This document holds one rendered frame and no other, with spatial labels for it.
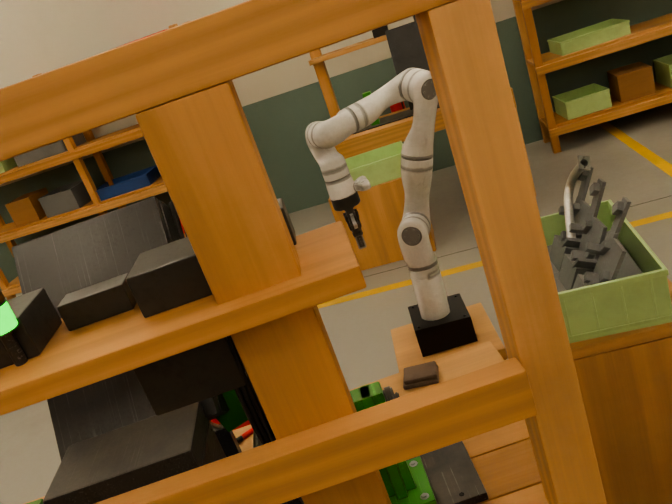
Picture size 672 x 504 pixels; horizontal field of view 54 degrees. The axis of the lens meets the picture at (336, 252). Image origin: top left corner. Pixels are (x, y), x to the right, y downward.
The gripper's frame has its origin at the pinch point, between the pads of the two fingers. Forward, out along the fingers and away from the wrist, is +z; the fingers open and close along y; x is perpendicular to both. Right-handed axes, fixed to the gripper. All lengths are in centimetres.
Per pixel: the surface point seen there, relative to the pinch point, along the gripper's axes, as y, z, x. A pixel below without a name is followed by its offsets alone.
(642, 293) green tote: 8, 41, 70
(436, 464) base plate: 47, 40, -2
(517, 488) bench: 60, 43, 12
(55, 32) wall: -565, -134, -205
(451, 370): 12.9, 40.1, 11.1
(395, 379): 7.8, 39.7, -4.2
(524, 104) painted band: -479, 89, 216
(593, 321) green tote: 5, 46, 55
